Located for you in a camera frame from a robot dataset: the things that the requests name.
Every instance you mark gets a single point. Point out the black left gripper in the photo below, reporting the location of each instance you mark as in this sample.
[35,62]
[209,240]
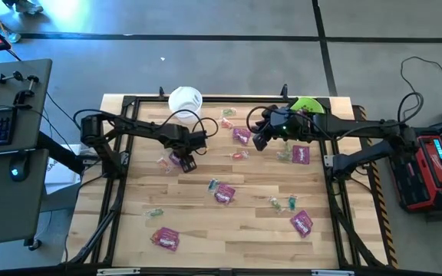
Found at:
[180,140]

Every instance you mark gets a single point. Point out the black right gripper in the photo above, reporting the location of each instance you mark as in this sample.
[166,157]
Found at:
[286,124]

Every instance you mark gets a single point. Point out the purple Skittles candy pack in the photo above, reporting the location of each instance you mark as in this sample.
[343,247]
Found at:
[301,223]
[174,157]
[167,238]
[225,194]
[241,136]
[301,155]

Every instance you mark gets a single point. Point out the red candy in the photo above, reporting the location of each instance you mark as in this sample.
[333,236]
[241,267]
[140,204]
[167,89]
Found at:
[164,164]
[226,123]
[239,155]

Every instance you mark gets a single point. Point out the green candy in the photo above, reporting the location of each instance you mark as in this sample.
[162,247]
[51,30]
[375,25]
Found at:
[276,204]
[154,212]
[287,146]
[228,112]
[283,155]

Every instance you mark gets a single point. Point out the teal candy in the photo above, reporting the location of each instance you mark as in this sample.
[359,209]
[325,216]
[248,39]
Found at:
[213,186]
[292,202]

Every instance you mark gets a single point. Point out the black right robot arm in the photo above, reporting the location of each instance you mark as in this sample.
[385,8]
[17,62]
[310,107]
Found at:
[359,124]

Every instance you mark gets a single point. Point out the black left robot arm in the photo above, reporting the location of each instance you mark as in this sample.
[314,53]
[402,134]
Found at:
[136,128]

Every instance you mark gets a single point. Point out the green plastic bucket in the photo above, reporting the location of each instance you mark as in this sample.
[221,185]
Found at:
[309,104]

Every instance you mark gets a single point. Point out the white plastic bucket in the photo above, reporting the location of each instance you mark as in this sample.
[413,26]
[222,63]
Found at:
[184,101]

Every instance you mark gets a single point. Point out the yellow black hazard strip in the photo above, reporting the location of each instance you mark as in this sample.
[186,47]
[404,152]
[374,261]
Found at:
[378,199]

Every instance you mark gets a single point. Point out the white box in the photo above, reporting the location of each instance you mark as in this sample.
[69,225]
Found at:
[60,176]

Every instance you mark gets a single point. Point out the red and black tool case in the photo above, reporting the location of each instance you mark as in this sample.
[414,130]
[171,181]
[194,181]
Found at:
[416,172]

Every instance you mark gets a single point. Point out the grey desk with keyboard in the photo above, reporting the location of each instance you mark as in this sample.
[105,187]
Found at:
[33,126]

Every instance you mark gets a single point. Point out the black computer mouse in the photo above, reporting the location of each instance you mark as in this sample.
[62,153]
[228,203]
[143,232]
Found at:
[18,170]

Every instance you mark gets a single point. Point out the grey desk with mouse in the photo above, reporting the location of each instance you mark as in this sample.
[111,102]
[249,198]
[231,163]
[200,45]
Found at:
[2,207]

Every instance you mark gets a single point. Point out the person's foot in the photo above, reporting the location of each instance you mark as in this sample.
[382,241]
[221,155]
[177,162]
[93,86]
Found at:
[27,7]

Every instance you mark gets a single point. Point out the black frame post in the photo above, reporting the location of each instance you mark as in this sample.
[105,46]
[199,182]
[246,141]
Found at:
[284,91]
[162,92]

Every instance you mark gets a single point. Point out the black metal table frame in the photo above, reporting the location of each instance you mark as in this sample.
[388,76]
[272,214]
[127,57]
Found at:
[244,99]

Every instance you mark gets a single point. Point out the grey metal bracket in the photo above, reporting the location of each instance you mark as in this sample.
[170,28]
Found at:
[117,271]
[332,273]

